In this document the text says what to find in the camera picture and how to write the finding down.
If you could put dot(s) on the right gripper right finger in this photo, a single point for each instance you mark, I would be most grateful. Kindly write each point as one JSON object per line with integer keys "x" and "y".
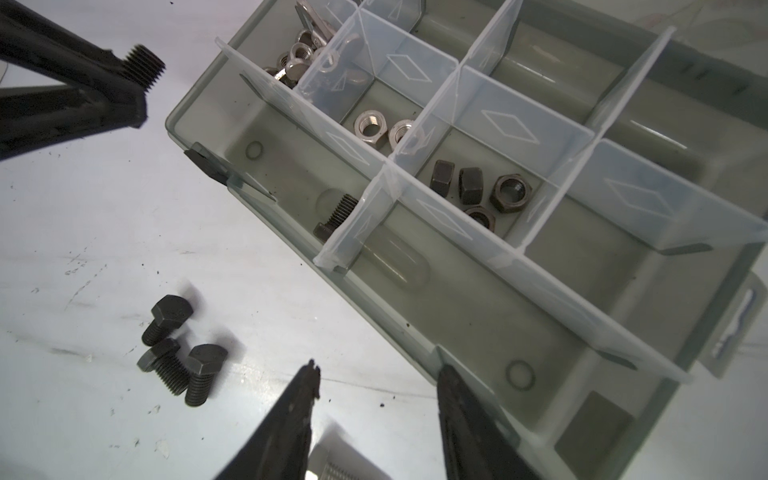
{"x": 473, "y": 446}

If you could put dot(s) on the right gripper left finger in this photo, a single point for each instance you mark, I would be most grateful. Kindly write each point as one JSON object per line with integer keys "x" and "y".
{"x": 279, "y": 447}

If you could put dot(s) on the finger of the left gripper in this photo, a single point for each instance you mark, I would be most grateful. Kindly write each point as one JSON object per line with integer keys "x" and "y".
{"x": 33, "y": 118}
{"x": 33, "y": 42}

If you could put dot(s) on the silver hex bolt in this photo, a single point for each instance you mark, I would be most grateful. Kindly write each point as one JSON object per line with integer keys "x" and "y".
{"x": 324, "y": 469}

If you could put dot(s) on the black hex bolt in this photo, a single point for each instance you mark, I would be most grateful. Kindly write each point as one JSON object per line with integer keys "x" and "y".
{"x": 203, "y": 363}
{"x": 142, "y": 67}
{"x": 162, "y": 359}
{"x": 169, "y": 314}

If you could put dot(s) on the small silver hex nut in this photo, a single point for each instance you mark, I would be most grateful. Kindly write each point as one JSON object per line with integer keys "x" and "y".
{"x": 397, "y": 132}

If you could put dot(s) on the grey plastic organizer box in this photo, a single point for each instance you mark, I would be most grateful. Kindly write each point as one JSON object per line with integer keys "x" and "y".
{"x": 563, "y": 200}

